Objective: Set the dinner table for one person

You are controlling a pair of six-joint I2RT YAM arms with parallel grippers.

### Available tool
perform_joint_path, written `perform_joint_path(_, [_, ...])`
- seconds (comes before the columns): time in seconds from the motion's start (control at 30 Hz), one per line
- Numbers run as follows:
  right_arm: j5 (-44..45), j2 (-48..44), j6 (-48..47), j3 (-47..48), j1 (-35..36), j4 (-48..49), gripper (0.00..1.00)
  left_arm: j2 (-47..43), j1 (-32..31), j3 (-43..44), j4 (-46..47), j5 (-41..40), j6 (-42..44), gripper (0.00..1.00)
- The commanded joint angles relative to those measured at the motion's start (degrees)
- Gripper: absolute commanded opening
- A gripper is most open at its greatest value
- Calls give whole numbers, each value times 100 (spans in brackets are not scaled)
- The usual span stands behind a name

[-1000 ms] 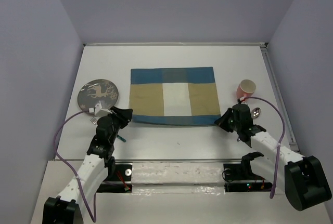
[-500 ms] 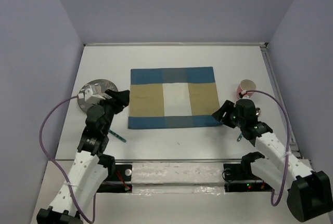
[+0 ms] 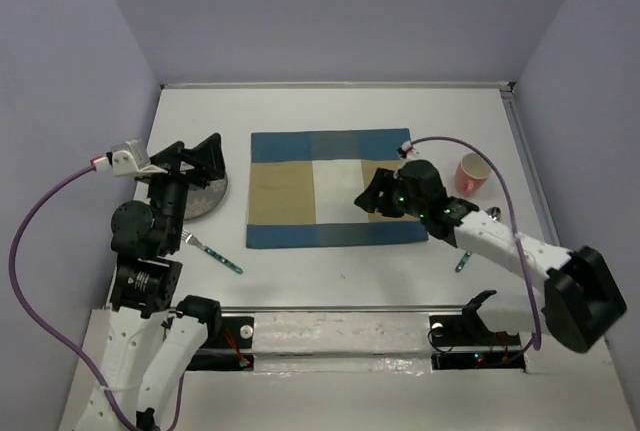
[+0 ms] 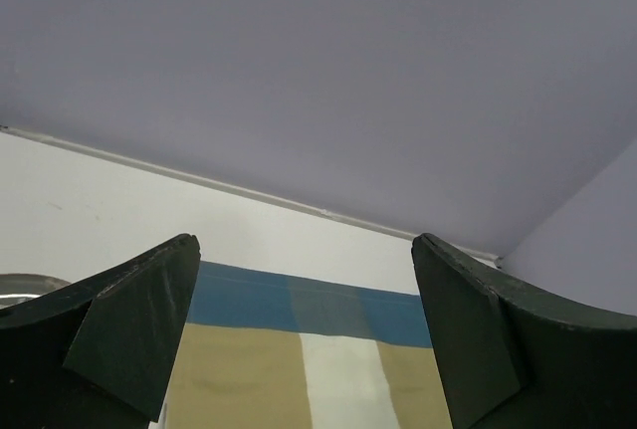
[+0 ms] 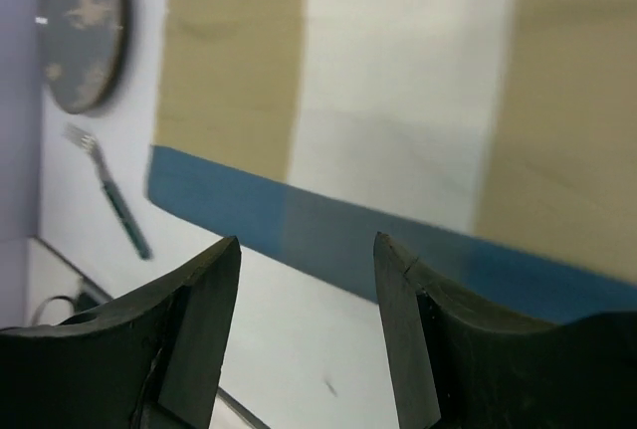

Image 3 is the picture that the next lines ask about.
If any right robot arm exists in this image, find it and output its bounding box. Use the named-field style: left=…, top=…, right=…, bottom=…
left=354, top=160, right=627, bottom=354

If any fork with green handle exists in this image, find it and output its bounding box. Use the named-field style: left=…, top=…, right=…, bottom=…
left=182, top=230, right=244, bottom=275

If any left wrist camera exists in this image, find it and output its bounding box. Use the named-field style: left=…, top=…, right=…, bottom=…
left=90, top=139, right=151, bottom=177

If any grey patterned plate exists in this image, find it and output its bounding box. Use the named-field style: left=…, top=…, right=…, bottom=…
left=184, top=176, right=229, bottom=221

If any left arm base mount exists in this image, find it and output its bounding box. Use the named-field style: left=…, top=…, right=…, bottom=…
left=186, top=315, right=255, bottom=372

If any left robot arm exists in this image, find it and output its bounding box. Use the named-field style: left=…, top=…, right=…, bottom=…
left=75, top=133, right=226, bottom=430

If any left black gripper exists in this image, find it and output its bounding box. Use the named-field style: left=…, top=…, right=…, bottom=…
left=143, top=130, right=226, bottom=249

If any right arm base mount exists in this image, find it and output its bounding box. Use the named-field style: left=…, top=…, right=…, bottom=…
left=426, top=290, right=529, bottom=371

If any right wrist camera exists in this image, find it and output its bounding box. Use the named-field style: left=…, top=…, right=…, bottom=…
left=397, top=141, right=420, bottom=160

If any spoon with green handle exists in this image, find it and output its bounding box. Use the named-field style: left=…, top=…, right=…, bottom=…
left=454, top=206, right=502, bottom=273

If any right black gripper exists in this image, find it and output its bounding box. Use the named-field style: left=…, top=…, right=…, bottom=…
left=353, top=167, right=427, bottom=219

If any blue beige placemat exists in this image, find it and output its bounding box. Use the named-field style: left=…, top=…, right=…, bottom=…
left=246, top=128, right=428, bottom=250

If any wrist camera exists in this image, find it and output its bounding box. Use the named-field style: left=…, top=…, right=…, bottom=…
left=90, top=139, right=151, bottom=177
left=397, top=141, right=420, bottom=160

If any pink cup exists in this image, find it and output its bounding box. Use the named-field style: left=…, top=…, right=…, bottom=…
left=454, top=153, right=492, bottom=197

